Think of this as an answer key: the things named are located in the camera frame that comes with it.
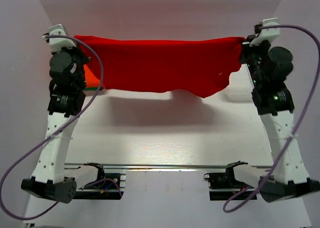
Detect red t shirt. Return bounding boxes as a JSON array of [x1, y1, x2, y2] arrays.
[[75, 35, 244, 98]]

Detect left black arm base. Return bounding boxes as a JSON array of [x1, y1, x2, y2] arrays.
[[73, 163, 125, 200]]

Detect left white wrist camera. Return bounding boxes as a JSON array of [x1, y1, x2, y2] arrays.
[[42, 24, 76, 53]]

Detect aluminium table edge rail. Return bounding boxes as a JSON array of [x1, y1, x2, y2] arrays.
[[64, 163, 273, 170]]

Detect orange folded t shirt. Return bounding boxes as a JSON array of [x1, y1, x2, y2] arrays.
[[84, 65, 101, 88]]

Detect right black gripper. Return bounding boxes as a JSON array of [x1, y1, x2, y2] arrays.
[[238, 34, 272, 87]]

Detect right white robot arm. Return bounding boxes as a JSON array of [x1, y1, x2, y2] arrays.
[[241, 40, 320, 203]]

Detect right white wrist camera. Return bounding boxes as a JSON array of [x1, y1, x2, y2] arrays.
[[249, 17, 280, 47]]

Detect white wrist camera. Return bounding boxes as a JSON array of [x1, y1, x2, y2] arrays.
[[249, 17, 280, 47], [42, 24, 76, 53]]

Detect white plastic mesh basket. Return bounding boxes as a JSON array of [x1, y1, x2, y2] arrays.
[[224, 64, 254, 103]]

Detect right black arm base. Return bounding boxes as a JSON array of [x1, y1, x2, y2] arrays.
[[203, 161, 254, 201]]

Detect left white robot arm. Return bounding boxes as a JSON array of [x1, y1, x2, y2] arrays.
[[21, 46, 90, 204]]

